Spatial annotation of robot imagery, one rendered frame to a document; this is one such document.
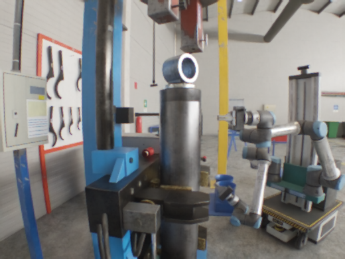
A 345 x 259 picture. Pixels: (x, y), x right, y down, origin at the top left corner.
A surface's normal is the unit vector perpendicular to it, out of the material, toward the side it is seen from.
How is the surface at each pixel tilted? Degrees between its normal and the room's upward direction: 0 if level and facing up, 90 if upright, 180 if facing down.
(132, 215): 90
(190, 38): 90
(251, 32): 90
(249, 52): 90
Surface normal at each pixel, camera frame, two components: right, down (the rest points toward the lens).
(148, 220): -0.19, 0.08
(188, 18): -0.41, 0.08
